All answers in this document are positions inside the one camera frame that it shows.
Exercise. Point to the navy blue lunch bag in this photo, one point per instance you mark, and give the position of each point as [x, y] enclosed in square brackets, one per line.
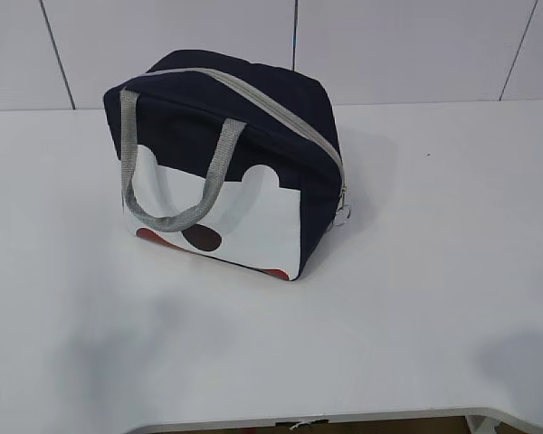
[228, 159]

